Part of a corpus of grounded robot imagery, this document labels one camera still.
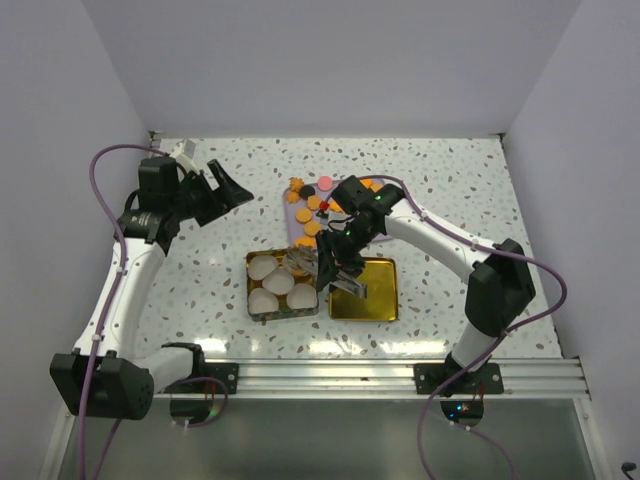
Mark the white paper cup bottom right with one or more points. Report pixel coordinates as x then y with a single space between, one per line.
302 296

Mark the white paper cup top left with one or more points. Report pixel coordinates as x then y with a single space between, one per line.
260 266

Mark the lavender plastic tray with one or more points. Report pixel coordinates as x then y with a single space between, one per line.
295 229

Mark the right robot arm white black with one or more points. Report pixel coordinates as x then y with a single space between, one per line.
498 281

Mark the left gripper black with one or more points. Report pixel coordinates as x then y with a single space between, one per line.
231 193

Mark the metal serving tongs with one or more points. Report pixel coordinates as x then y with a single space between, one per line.
327 273

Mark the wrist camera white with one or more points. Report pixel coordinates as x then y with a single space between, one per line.
330 211
184 153

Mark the orange flower cookie top left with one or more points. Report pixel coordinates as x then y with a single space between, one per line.
296 184

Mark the square cookie tin box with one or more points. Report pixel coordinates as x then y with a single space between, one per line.
284 311

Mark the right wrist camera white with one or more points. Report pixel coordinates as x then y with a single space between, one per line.
330 211

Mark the white paper cup centre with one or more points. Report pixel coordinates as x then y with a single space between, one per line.
279 282

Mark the black round cookie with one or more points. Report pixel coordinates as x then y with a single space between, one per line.
307 191

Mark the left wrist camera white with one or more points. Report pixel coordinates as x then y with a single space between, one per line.
184 153

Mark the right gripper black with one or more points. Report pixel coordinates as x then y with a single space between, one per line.
328 265

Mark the white paper cup top right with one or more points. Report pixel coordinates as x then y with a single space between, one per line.
295 263

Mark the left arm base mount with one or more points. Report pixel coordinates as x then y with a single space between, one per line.
202 399

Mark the pink round cookie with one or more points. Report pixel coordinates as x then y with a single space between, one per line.
325 183

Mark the white paper cup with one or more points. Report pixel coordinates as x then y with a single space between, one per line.
279 282
295 263
302 296
262 301
260 266

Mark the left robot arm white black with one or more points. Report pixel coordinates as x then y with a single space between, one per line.
147 227

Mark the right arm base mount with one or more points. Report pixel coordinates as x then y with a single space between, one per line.
463 400

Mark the white paper cup bottom left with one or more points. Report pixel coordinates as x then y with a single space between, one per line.
262 301

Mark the orange fish cookie tray edge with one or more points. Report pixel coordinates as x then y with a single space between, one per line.
305 241

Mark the orange scalloped cookie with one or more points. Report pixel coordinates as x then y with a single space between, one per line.
314 202

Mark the aluminium front rail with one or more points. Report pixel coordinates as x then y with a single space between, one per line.
325 375

